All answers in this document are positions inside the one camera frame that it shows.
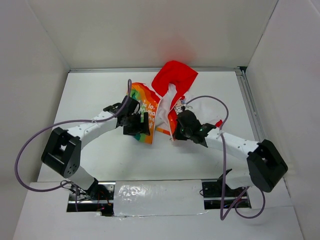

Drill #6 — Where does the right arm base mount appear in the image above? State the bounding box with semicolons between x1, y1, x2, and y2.
199;180;245;210

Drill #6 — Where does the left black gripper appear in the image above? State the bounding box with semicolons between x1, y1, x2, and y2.
123;111;150;137

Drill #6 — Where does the aluminium frame rail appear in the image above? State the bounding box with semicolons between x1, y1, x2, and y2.
235;66;266;142
69;67;242;75

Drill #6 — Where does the aluminium frame rail right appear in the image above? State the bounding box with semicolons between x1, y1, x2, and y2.
235;66;266;142

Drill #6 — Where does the rainbow red white jacket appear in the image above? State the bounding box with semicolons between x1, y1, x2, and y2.
127;59;223;145

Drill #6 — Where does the aluminium frame rail back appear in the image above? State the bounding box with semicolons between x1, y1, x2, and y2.
69;67;242;75

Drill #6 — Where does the white taped cover board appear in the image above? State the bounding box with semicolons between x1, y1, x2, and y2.
113;179;207;217

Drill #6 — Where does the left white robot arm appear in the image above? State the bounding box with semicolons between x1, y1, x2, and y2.
41;96;150;200

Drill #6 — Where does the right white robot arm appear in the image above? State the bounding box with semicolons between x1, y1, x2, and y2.
173;110;288;196

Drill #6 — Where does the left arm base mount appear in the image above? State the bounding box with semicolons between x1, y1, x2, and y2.
63;181;116;217

